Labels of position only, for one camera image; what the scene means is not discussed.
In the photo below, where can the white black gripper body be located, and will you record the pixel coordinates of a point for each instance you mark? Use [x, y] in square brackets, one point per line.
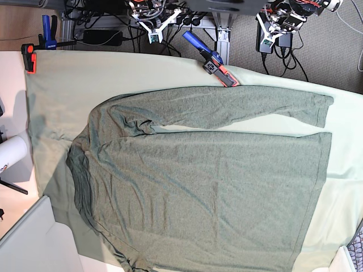
[155, 34]
[280, 24]

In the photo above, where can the green long-sleeve T-shirt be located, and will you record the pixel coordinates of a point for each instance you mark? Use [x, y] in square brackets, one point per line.
[164, 187]

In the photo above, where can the robot arm at edge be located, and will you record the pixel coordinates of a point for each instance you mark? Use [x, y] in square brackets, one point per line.
[192, 12]

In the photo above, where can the black power adapter pair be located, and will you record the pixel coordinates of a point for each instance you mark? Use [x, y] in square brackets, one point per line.
[267, 46]

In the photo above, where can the aluminium table leg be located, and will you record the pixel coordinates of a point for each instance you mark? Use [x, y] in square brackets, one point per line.
[224, 34]

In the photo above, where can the black power brick left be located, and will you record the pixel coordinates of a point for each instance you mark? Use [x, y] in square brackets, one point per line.
[102, 37]

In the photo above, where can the blue orange clamp at centre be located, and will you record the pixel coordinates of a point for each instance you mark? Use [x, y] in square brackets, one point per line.
[213, 64]

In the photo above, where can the light green table cloth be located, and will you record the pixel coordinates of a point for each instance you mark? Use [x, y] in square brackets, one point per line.
[69, 84]

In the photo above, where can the blue orange clamp at corner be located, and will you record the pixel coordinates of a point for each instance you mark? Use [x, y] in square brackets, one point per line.
[47, 41]

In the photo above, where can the white cylinder on stand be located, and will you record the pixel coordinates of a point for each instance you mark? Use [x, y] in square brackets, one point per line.
[12, 151]

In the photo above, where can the patterned grey chair corner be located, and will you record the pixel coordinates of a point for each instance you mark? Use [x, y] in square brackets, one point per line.
[355, 249]

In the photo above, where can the white foam board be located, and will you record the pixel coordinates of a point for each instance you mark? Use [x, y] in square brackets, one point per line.
[38, 243]

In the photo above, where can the robot arm with orange wires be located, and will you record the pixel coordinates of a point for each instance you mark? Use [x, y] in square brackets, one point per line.
[151, 10]

